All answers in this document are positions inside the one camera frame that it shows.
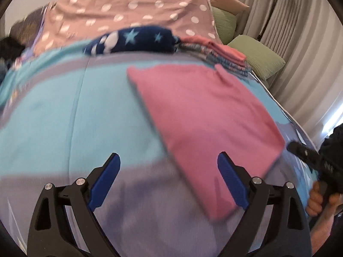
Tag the dark cloth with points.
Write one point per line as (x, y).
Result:
(10, 48)

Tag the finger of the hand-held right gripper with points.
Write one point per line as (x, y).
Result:
(302, 152)

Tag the pink polka dot sheet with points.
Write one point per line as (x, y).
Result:
(134, 13)

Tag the folded pink garment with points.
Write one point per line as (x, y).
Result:
(219, 49)

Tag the green pillow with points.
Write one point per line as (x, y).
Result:
(257, 56)
(225, 24)

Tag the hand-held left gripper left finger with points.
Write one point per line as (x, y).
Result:
(107, 182)

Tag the navy star print cloth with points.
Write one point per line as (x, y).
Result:
(139, 41)

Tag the beige pillow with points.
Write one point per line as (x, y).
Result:
(227, 1)

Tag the person's right forearm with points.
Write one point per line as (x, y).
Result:
(321, 235)

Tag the stack of folded clothes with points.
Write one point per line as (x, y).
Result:
(230, 65)

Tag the white curtain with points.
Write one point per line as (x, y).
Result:
(302, 59)

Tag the person's right hand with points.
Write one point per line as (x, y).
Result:
(315, 200)

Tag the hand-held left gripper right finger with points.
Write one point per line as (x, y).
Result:
(231, 184)

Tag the pink garment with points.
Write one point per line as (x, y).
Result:
(219, 49)
(209, 128)

